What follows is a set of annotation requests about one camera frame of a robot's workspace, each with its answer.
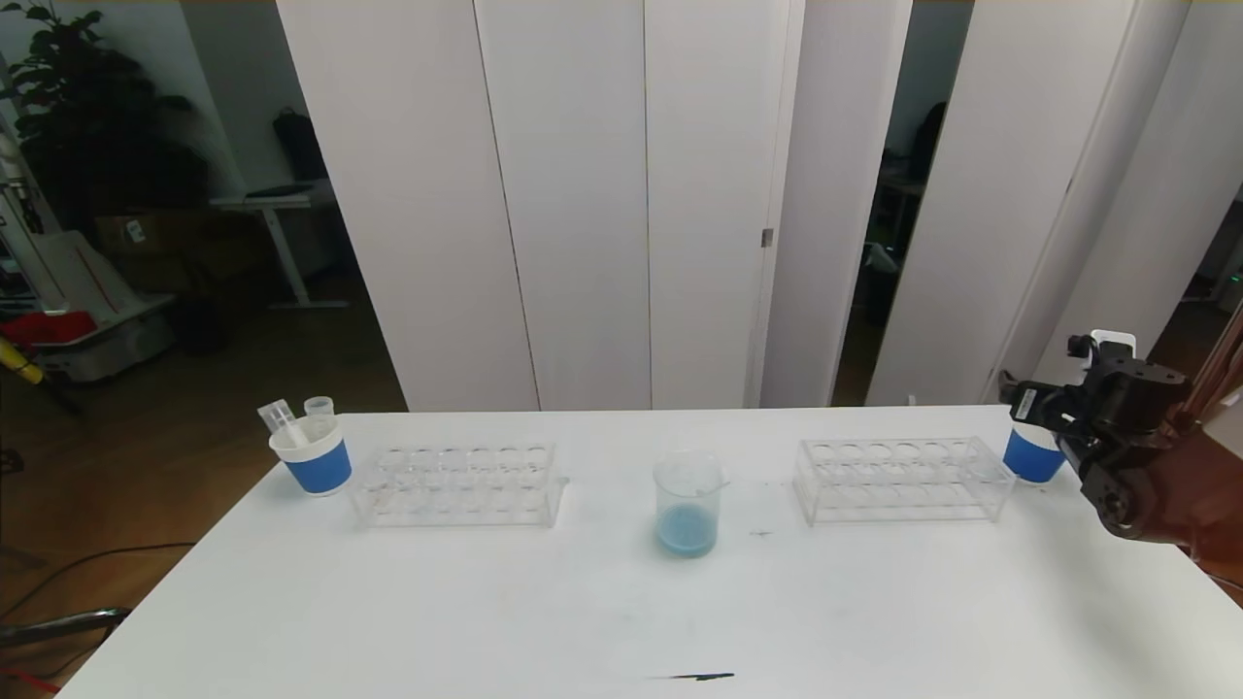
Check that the test tube with blue pigment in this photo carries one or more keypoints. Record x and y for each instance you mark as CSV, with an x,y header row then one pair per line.
x,y
319,406

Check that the clear acrylic test tube rack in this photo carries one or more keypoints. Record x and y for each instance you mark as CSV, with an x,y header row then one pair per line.
x,y
874,490
466,507

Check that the dark green potted plant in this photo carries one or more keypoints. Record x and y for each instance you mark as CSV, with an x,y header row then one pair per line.
x,y
87,121

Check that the metal chair leg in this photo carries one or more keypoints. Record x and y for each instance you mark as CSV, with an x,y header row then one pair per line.
x,y
68,626

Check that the blue white paper cup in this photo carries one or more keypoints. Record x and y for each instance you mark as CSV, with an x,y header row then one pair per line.
x,y
320,471
1029,461

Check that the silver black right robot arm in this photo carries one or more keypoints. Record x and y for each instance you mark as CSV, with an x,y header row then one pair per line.
x,y
1165,476

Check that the brown cardboard box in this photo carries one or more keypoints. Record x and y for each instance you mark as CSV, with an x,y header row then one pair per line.
x,y
146,233

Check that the white office desk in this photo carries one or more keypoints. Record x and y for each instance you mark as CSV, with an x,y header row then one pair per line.
x,y
277,199

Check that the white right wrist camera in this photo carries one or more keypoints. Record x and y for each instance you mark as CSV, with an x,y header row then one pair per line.
x,y
1115,341

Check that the black backpack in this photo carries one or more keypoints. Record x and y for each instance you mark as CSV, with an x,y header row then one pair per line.
x,y
298,148

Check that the test tube with red pigment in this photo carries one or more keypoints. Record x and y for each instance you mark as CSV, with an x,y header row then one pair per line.
x,y
280,417

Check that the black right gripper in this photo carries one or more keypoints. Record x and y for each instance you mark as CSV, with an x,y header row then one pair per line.
x,y
1028,400

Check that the clear glass beaker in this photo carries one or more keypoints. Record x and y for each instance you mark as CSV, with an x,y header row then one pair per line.
x,y
688,534

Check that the white floor machine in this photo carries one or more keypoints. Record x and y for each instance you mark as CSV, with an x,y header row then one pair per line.
x,y
87,282

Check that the white partition panel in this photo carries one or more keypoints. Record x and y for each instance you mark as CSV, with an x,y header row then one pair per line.
x,y
1146,214
991,194
709,194
408,194
825,194
573,194

